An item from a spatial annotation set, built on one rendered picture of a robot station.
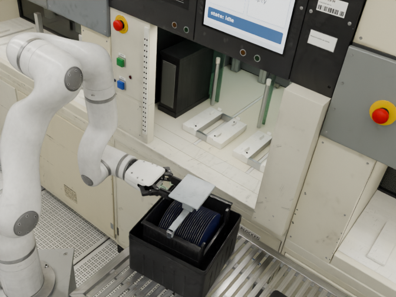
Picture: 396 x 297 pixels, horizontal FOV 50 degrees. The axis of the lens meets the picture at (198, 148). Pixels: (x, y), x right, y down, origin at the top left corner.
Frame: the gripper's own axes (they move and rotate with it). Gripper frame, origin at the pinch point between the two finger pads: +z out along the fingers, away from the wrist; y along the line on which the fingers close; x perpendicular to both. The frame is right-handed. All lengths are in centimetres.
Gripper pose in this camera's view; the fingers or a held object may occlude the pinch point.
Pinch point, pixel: (172, 188)
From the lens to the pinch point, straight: 133.5
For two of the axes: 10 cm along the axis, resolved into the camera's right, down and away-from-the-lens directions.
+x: 1.0, -7.9, -6.0
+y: -4.7, 4.9, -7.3
